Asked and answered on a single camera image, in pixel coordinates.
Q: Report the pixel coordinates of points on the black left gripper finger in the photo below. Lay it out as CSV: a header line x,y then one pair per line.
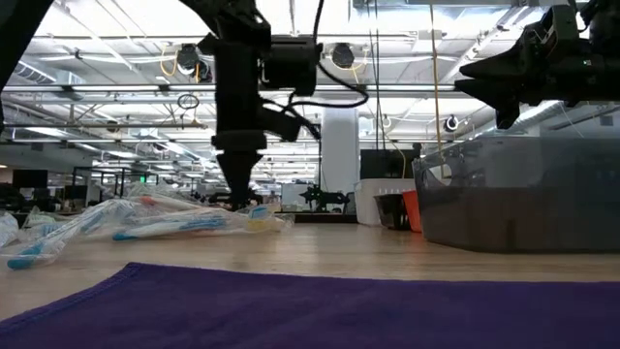
x,y
239,169

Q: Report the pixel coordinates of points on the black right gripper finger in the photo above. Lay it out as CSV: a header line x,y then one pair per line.
x,y
499,92
504,63

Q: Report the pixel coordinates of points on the red toothbrush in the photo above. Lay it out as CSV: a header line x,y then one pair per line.
x,y
147,200

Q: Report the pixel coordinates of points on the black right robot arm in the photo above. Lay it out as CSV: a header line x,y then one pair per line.
x,y
605,14

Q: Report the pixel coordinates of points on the black background robot arm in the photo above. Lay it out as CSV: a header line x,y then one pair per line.
x,y
322,198

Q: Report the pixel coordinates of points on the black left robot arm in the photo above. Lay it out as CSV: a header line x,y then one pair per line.
x,y
14,29

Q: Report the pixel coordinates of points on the white pillar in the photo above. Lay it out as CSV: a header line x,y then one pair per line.
x,y
340,150

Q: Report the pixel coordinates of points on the grey translucent plastic bin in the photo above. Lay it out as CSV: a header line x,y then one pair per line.
x,y
508,203

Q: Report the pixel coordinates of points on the black monitor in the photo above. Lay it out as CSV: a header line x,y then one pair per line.
x,y
387,164

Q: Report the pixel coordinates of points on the small orange plastic bin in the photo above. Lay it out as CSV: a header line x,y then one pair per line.
x,y
412,213

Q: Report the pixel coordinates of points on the small black plastic bin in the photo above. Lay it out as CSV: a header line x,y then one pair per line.
x,y
390,213

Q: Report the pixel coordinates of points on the purple cloth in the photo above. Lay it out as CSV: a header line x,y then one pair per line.
x,y
310,315

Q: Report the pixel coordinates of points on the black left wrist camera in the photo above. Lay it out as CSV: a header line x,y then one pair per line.
x,y
283,123

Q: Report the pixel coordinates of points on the black background desk frame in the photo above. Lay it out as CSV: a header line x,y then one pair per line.
x,y
122,181

